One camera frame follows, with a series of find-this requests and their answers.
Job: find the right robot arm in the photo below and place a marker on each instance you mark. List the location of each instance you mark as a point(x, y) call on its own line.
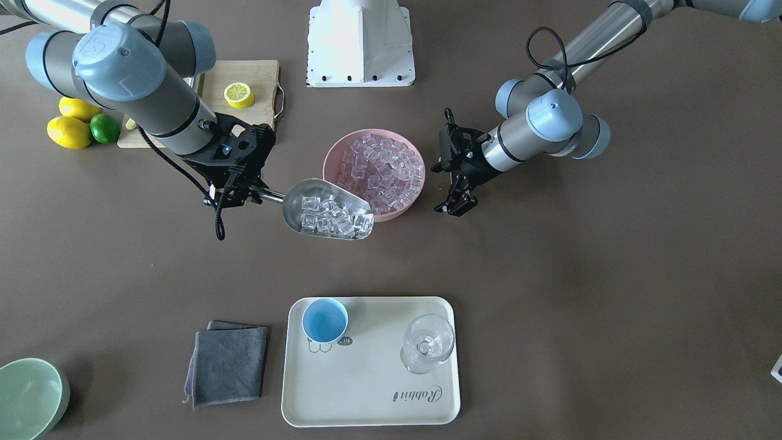
point(115, 56)

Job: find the beige rabbit tray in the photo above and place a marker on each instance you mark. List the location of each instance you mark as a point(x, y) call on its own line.
point(360, 380)

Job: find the white tag card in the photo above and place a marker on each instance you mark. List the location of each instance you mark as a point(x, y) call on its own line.
point(776, 372)

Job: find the half lemon slice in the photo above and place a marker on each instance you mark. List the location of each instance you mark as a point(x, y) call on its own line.
point(239, 95)

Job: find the grey folded cloth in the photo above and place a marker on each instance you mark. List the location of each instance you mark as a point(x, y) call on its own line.
point(227, 364)

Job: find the bamboo cutting board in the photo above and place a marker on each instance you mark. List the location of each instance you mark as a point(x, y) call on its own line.
point(261, 77)

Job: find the lime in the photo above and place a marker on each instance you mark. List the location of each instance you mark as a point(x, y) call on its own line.
point(104, 128)

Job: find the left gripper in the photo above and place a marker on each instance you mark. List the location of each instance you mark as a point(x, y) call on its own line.
point(471, 172)

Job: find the clear ice cubes pile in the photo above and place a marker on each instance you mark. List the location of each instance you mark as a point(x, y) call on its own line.
point(382, 168)

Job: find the mint green bowl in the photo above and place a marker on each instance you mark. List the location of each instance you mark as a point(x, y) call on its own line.
point(34, 397)

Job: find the pink bowl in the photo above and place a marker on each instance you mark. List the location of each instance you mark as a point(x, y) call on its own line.
point(397, 208)

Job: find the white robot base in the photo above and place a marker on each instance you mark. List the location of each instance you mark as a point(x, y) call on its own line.
point(360, 44)

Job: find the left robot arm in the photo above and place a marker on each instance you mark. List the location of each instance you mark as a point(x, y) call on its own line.
point(540, 115)

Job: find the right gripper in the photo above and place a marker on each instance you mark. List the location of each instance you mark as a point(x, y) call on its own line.
point(204, 164)

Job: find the steel ice scoop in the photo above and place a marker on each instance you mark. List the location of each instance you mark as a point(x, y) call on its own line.
point(313, 187)

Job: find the clear wine glass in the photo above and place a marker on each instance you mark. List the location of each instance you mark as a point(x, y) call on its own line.
point(429, 341)

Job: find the blue cup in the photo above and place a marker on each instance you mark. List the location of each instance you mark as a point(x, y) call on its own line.
point(325, 320)

